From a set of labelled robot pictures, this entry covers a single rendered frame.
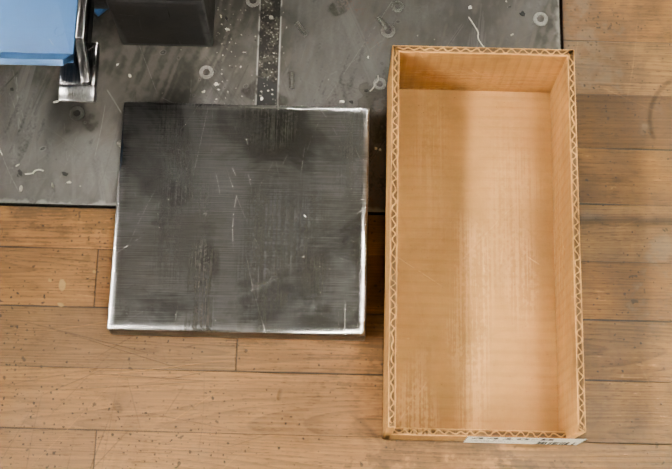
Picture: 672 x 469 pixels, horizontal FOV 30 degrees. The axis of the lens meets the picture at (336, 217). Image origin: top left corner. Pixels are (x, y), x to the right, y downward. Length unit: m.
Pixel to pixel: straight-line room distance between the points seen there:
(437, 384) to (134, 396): 0.20
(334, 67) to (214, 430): 0.27
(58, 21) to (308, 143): 0.18
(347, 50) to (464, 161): 0.12
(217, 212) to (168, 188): 0.04
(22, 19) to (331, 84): 0.22
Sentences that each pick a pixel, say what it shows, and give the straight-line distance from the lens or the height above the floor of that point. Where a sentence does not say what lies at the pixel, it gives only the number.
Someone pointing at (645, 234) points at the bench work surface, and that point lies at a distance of 0.89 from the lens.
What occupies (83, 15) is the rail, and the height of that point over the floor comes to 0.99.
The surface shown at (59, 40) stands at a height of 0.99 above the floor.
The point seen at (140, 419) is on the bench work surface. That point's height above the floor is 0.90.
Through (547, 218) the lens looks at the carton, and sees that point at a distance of 0.87.
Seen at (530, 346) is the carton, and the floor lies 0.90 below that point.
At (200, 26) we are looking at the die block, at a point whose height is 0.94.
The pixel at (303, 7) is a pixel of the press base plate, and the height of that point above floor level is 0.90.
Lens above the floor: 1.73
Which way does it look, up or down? 74 degrees down
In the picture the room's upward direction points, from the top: 2 degrees clockwise
